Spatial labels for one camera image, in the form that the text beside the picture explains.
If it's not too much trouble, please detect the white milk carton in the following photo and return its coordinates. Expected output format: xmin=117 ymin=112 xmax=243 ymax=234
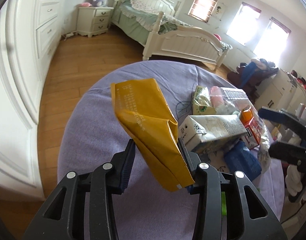
xmin=178 ymin=114 xmax=246 ymax=154

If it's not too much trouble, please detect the red orange snack box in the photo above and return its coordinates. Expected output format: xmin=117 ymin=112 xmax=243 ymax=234
xmin=240 ymin=106 xmax=261 ymax=150

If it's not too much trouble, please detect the silver patterned packet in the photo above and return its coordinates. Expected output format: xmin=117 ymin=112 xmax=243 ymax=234
xmin=220 ymin=87 xmax=250 ymax=110

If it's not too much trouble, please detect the green drink carton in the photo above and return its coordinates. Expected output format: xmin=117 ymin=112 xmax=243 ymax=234
xmin=192 ymin=86 xmax=216 ymax=115

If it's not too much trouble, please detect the yellow paper bag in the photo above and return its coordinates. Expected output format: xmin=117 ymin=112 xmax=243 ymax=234
xmin=110 ymin=79 xmax=194 ymax=192

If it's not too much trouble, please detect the pink hair roller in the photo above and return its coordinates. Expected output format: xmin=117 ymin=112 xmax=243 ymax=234
xmin=210 ymin=86 xmax=224 ymax=108

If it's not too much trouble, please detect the white dresser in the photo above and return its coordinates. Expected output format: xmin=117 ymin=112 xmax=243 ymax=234
xmin=254 ymin=69 xmax=306 ymax=114

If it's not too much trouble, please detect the pile of dark clothes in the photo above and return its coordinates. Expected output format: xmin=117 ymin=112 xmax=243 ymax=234
xmin=227 ymin=58 xmax=279 ymax=100

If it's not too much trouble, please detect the purple floral tablecloth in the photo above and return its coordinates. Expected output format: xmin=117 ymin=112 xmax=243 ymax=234
xmin=57 ymin=60 xmax=286 ymax=240

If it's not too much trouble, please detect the green bed linen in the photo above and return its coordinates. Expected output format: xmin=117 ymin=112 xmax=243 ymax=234
xmin=110 ymin=0 xmax=186 ymax=46

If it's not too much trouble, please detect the white nightstand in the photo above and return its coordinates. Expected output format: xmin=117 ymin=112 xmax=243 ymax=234
xmin=76 ymin=7 xmax=113 ymax=37

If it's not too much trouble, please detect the pink hat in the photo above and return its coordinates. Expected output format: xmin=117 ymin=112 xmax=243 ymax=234
xmin=80 ymin=2 xmax=92 ymax=8

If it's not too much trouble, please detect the white built-in wardrobe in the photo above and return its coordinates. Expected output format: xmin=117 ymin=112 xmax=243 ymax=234
xmin=0 ymin=0 xmax=64 ymax=201

